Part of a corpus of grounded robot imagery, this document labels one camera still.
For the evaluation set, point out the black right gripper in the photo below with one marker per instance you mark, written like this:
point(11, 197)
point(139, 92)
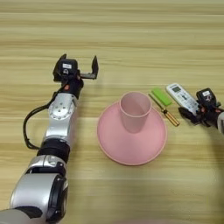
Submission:
point(208, 115)

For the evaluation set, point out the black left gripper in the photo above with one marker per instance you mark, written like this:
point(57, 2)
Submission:
point(71, 81)

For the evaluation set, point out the white remote control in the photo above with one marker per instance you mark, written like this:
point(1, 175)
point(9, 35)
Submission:
point(180, 96)

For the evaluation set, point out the green rectangular block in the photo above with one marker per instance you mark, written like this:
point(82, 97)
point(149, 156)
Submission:
point(162, 96)

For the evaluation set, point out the pink plastic cup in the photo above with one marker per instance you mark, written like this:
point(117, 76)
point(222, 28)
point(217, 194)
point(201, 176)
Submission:
point(134, 116)

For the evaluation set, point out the pink round plate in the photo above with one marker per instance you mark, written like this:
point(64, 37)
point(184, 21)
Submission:
point(131, 148)

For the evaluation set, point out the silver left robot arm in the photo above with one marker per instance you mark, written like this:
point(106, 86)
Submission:
point(58, 116)

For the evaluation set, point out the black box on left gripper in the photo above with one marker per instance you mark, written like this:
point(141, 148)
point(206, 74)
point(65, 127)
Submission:
point(68, 67)

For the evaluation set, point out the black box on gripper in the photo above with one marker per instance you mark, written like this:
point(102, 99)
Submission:
point(68, 67)
point(206, 96)

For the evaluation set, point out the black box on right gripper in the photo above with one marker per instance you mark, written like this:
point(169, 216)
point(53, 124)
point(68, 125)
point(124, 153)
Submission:
point(206, 96)

